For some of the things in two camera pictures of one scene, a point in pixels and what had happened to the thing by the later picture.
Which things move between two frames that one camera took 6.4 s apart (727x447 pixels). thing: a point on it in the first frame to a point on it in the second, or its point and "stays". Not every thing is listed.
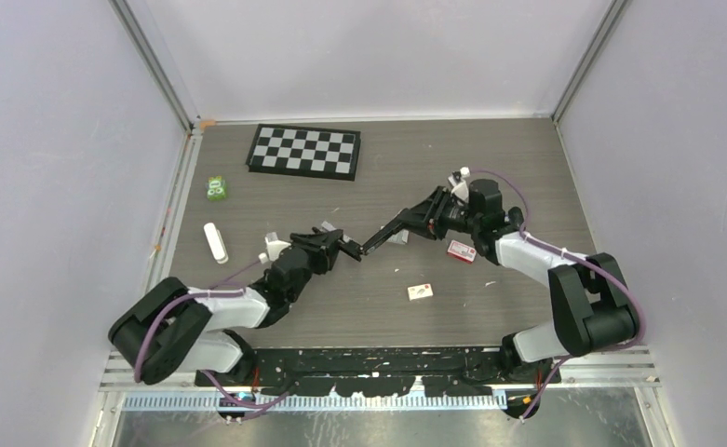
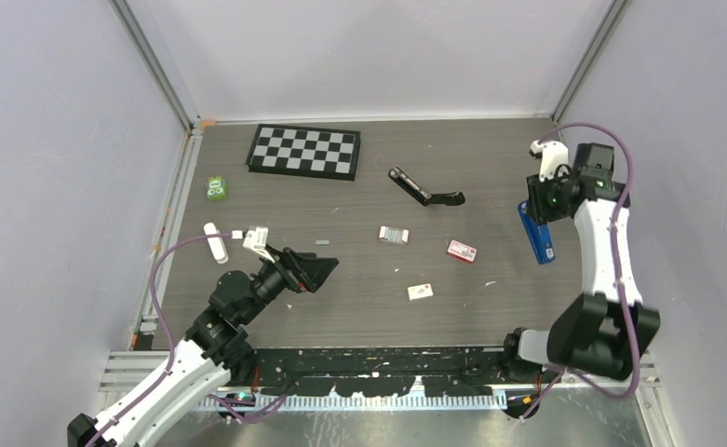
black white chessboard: x=304 y=151 stays
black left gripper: x=322 y=247 to x=312 y=270
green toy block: x=216 y=188 stays
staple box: x=400 y=237 stays
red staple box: x=462 y=251 stays
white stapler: x=216 y=243 stays
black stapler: x=410 y=219 to x=421 y=194
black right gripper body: x=456 y=217 to x=546 y=197
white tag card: x=419 y=291 stays
